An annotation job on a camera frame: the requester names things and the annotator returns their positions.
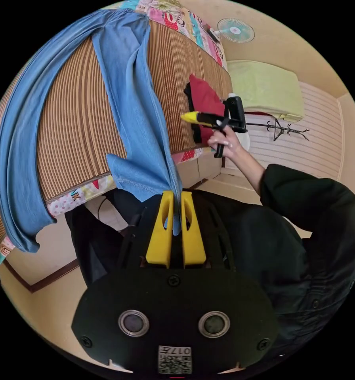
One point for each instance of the black coat stand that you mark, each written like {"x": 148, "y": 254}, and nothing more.
{"x": 277, "y": 128}

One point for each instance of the wall fan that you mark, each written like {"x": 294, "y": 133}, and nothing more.
{"x": 235, "y": 29}

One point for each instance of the bed with woven mat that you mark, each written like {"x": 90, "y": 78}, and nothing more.
{"x": 73, "y": 124}

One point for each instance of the blue jeans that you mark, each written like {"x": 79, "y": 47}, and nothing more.
{"x": 130, "y": 89}

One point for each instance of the person's body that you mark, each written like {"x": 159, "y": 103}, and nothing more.
{"x": 299, "y": 237}

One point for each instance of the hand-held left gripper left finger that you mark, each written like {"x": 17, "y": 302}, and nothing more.
{"x": 160, "y": 237}

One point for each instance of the pale green cloth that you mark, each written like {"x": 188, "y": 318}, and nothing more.
{"x": 263, "y": 86}

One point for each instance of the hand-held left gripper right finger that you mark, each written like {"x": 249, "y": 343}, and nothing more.
{"x": 193, "y": 240}

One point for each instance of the pile of clothes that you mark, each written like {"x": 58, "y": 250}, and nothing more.
{"x": 204, "y": 98}

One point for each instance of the person's right hand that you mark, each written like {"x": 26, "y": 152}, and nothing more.
{"x": 230, "y": 146}

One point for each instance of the person's right forearm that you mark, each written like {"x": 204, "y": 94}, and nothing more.
{"x": 251, "y": 170}

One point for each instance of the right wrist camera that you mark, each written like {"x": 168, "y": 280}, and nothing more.
{"x": 235, "y": 108}

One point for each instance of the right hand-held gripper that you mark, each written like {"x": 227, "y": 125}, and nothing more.
{"x": 235, "y": 127}

